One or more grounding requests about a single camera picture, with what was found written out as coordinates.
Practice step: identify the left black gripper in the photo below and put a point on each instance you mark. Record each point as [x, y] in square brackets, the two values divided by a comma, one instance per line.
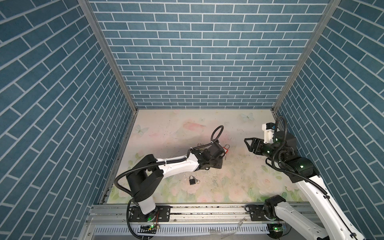
[220, 162]

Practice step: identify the red padlock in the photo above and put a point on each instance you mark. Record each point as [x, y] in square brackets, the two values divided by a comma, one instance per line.
[226, 148]

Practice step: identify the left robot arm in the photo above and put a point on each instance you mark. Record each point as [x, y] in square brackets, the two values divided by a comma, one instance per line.
[149, 172]

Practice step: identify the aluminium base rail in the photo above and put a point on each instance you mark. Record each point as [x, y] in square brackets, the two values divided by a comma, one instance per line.
[224, 220]

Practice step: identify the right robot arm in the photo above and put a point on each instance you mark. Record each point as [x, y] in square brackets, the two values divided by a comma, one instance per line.
[304, 174]

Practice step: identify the black padlock with key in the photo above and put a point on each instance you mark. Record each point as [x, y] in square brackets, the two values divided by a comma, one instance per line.
[193, 180]

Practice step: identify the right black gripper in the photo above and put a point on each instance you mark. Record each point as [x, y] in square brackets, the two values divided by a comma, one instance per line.
[254, 143]

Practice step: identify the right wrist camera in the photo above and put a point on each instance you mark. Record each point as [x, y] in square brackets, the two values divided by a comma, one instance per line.
[269, 131]

